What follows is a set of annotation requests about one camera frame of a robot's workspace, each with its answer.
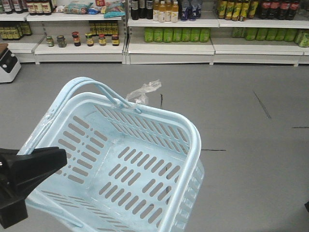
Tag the white store shelving unit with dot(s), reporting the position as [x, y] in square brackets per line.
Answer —
[212, 38]

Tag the yellow label dark jar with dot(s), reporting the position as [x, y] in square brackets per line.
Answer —
[115, 40]

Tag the row of green bottles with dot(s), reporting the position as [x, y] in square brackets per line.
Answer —
[177, 35]

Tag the white box appliance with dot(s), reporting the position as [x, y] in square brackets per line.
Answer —
[9, 64]

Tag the jar with dark lid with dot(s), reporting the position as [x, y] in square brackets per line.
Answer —
[61, 41]

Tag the yellow label sauce jar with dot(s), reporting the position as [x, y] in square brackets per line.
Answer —
[89, 39]

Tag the orange label sauce jar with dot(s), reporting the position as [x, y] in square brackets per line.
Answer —
[102, 40]

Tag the light blue plastic basket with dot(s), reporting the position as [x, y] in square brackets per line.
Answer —
[130, 167]

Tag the jar with grey lid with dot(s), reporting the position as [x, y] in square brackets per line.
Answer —
[50, 41]

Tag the red lidded sauce jar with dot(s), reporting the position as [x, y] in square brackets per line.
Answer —
[76, 38]

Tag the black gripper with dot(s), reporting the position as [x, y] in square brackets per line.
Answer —
[20, 175]

